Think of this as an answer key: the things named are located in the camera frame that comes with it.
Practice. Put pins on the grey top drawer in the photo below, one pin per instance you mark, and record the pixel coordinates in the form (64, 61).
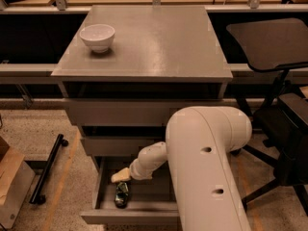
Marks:
(99, 112)

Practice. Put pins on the grey open bottom drawer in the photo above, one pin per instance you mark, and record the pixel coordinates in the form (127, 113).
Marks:
(150, 202)

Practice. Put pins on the black office chair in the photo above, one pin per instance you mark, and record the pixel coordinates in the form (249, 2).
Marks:
(279, 45)

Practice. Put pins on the white ceramic bowl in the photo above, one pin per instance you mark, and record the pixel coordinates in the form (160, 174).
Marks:
(98, 37)

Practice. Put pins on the cardboard box on floor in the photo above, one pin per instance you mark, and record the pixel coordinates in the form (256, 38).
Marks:
(15, 180)

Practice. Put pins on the grey middle drawer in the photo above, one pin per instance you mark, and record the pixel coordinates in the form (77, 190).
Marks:
(114, 147)

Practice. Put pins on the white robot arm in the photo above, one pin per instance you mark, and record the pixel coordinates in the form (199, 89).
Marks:
(198, 140)

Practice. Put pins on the green drink can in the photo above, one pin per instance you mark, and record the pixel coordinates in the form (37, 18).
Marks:
(121, 195)

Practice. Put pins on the grey drawer cabinet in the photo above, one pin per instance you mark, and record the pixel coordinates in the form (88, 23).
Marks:
(160, 53)

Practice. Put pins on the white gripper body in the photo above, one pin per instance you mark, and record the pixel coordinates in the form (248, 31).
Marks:
(137, 171)

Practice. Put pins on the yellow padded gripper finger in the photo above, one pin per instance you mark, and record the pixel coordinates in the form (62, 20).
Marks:
(122, 175)

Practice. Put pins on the black wheeled stand foot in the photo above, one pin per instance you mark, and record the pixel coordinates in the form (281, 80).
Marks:
(44, 167)

